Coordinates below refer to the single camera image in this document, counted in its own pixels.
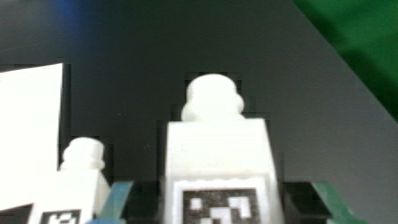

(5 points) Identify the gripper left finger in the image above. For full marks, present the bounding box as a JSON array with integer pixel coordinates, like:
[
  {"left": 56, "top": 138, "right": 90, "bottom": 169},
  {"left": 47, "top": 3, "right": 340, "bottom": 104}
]
[{"left": 86, "top": 181, "right": 133, "bottom": 224}]

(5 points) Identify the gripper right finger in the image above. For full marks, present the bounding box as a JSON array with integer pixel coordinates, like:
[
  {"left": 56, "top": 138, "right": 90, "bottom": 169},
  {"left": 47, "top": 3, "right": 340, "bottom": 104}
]
[{"left": 310, "top": 182, "right": 367, "bottom": 224}]

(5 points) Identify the white table leg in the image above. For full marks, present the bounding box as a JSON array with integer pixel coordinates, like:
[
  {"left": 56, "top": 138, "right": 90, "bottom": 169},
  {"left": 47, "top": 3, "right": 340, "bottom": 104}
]
[
  {"left": 28, "top": 137, "right": 109, "bottom": 224},
  {"left": 161, "top": 74, "right": 284, "bottom": 224}
]

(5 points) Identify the white marker tag sheet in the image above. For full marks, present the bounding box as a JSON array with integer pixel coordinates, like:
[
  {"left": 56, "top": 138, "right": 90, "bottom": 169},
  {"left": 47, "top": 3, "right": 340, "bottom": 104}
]
[{"left": 0, "top": 64, "right": 63, "bottom": 210}]

